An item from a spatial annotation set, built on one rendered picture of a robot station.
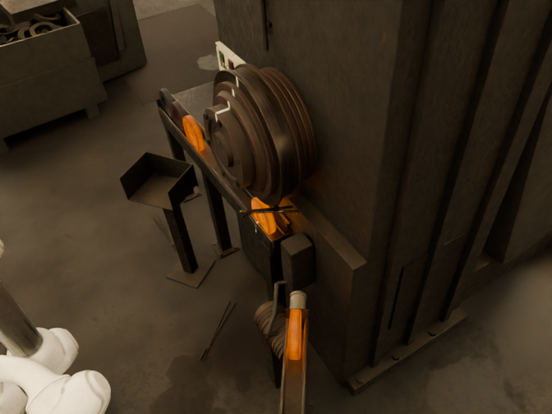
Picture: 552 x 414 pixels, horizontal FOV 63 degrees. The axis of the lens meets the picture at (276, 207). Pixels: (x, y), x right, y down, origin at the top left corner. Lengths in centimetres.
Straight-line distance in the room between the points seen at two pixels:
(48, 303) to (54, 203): 82
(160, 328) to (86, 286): 54
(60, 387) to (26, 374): 10
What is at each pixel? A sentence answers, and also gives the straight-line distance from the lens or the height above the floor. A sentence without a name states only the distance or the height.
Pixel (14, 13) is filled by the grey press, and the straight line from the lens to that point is 403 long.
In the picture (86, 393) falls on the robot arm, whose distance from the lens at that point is 106.
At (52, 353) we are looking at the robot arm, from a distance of 180.
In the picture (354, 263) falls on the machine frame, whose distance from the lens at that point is 145.
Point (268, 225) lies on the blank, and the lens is 172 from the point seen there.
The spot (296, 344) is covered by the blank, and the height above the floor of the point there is 75.
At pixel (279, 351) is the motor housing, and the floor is 50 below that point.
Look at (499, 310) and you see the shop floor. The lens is 256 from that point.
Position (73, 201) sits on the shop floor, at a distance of 329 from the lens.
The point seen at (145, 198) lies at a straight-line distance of 219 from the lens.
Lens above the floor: 202
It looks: 45 degrees down
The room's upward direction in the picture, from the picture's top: 5 degrees counter-clockwise
